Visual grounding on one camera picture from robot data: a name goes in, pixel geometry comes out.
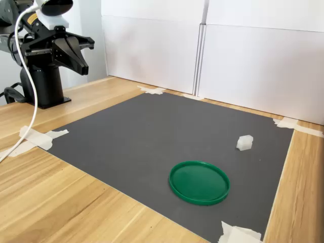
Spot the small white plastic terminal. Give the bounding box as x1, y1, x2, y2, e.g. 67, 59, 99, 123
236, 135, 254, 152

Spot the white partition panel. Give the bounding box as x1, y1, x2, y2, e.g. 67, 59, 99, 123
197, 0, 324, 127
101, 0, 210, 96

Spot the white masking tape patch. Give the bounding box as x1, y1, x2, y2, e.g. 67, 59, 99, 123
136, 85, 167, 95
181, 93, 204, 101
272, 116, 324, 139
218, 220, 263, 243
4, 126, 69, 158

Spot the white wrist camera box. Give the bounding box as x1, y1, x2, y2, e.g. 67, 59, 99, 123
34, 0, 74, 30

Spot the white camera cable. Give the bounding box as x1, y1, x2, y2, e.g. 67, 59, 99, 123
0, 4, 43, 163

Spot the black braided cable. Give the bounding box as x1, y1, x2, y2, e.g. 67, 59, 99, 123
0, 82, 27, 105

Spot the dark grey mat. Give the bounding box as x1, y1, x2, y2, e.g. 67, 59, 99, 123
47, 92, 296, 243

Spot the round green lid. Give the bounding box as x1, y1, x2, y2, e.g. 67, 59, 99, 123
169, 160, 230, 206

